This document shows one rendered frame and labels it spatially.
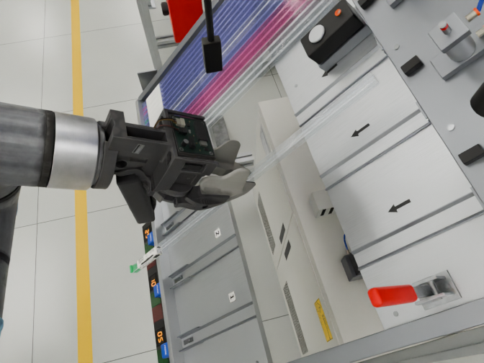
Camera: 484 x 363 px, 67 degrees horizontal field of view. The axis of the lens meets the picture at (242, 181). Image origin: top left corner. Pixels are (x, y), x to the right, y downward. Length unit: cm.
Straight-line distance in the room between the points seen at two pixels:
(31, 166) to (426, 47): 39
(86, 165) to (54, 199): 143
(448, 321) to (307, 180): 60
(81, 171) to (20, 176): 5
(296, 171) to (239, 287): 44
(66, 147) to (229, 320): 37
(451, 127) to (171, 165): 27
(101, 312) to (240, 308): 100
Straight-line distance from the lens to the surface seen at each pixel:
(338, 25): 52
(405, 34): 44
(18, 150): 37
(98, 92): 211
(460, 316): 42
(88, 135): 38
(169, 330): 71
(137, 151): 39
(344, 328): 84
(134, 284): 153
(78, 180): 38
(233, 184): 46
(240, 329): 60
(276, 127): 103
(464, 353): 86
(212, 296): 64
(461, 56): 39
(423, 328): 43
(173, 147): 39
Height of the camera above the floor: 142
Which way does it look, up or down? 60 degrees down
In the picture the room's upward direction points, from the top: straight up
